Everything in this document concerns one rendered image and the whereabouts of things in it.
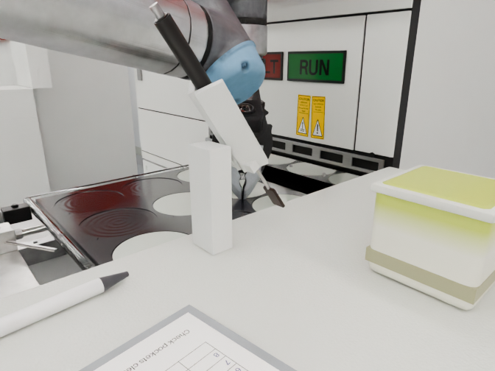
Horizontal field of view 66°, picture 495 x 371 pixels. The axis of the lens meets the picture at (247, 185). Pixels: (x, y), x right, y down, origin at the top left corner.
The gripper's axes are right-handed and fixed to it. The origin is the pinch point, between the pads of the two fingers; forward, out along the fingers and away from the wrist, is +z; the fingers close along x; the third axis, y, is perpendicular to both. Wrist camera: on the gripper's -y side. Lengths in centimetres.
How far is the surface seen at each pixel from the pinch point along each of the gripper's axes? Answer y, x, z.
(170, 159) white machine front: 46.8, 16.1, 6.1
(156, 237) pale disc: -12.0, 11.8, 1.3
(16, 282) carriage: -17.6, 26.2, 3.2
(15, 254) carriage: -11.0, 29.4, 3.2
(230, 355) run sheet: -40.2, 3.8, -5.5
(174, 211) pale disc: -3.6, 10.2, 1.3
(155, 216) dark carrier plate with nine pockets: -5.1, 12.9, 1.4
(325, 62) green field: 5.2, -13.5, -19.3
